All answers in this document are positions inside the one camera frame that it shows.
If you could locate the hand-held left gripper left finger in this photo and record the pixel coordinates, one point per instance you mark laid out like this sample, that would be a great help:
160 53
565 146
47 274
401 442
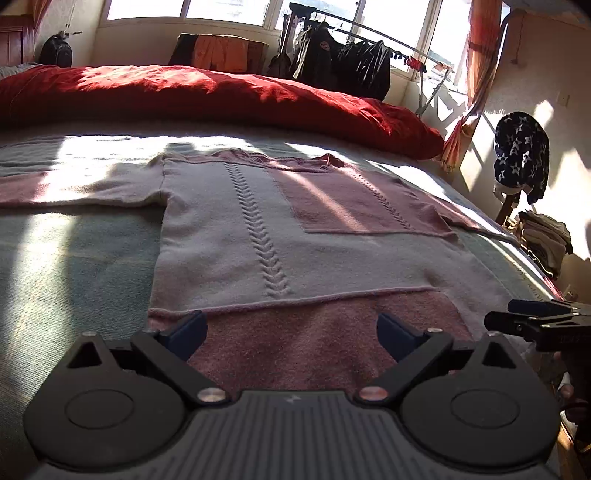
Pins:
189 332

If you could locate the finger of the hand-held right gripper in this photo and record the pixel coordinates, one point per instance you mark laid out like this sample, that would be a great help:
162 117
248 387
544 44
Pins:
505 324
531 307

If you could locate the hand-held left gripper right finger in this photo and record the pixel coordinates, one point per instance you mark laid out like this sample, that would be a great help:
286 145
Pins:
392 334

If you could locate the pink and white sweater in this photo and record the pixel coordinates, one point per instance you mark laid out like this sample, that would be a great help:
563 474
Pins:
221 240

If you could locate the stack of folded clothes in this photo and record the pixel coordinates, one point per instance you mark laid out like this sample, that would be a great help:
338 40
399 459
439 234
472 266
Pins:
545 240

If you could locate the person's right hand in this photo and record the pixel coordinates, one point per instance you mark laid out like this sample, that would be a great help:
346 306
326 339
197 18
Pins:
565 392

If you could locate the dark wooden chair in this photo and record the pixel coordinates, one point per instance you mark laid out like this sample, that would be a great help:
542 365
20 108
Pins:
510 207

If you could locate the navy star print garment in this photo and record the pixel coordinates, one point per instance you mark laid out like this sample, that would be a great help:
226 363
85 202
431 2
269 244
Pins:
519 152

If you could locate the red duvet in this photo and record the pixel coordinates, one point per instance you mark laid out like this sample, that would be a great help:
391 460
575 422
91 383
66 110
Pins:
184 92

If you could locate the orange curtain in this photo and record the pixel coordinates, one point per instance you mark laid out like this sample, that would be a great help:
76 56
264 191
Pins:
475 69
41 11

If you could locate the black jacket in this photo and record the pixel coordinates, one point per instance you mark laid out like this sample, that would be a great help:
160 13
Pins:
318 55
364 69

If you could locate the orange cloth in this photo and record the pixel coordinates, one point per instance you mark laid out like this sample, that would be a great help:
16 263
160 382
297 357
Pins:
221 53

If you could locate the dark hanging bag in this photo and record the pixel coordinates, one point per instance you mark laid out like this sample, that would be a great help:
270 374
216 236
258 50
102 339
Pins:
279 60

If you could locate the metal drying rack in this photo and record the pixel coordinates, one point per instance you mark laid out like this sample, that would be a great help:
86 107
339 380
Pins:
392 37

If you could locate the black backpack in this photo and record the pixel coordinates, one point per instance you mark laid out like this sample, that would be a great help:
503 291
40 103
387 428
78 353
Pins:
55 51

